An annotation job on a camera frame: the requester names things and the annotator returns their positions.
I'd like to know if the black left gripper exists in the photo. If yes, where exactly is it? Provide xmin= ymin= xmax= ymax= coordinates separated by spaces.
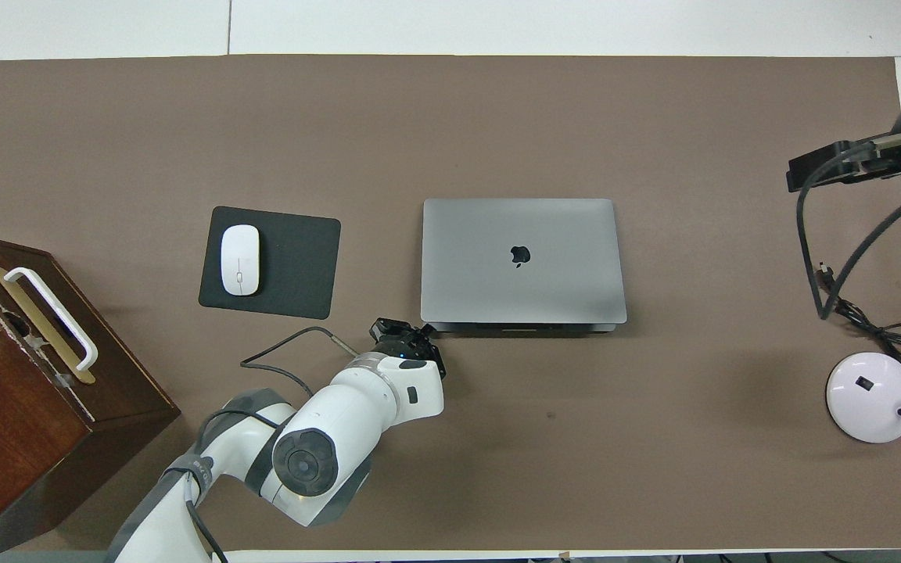
xmin=371 ymin=317 xmax=447 ymax=380

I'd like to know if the grey aluminium laptop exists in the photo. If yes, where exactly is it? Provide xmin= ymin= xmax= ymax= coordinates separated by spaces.
xmin=420 ymin=197 xmax=628 ymax=335

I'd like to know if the black mouse pad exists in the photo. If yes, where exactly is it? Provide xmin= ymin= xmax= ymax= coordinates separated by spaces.
xmin=198 ymin=206 xmax=342 ymax=320

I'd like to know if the brown table mat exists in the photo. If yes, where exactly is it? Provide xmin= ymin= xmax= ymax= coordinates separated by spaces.
xmin=0 ymin=55 xmax=901 ymax=552

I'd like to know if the white computer mouse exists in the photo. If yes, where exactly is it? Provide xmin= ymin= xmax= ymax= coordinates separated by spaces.
xmin=220 ymin=224 xmax=261 ymax=296

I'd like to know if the white desk lamp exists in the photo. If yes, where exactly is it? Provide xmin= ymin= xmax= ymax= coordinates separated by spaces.
xmin=826 ymin=299 xmax=901 ymax=444

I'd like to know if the dark brown wooden box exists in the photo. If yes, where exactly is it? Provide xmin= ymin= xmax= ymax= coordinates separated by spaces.
xmin=0 ymin=228 xmax=181 ymax=560

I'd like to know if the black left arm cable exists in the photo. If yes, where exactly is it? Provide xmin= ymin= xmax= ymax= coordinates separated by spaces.
xmin=239 ymin=326 xmax=361 ymax=400

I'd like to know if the black lamp cable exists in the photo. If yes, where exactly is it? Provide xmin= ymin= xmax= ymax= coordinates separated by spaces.
xmin=817 ymin=262 xmax=901 ymax=364

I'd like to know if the white box handle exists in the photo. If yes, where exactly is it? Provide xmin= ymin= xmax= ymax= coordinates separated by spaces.
xmin=3 ymin=267 xmax=99 ymax=372

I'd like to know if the brass handle plate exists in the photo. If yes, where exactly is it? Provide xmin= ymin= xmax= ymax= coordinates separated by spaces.
xmin=0 ymin=266 xmax=97 ymax=385

